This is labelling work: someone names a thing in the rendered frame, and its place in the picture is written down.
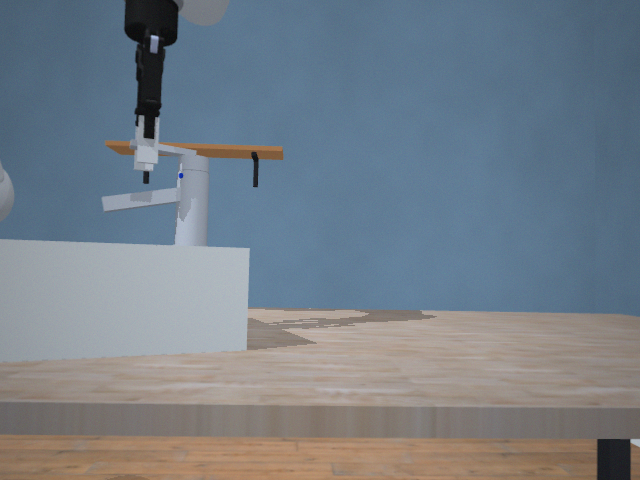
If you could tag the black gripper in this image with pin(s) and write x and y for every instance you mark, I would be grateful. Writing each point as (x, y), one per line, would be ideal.
(155, 21)

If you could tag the silver mixer tap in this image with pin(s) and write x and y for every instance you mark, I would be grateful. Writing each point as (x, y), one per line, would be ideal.
(191, 196)

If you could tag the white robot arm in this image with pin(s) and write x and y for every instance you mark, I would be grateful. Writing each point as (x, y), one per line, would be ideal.
(200, 12)

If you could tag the white rectangular sink basin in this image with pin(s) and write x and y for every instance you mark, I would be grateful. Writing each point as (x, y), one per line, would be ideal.
(74, 300)

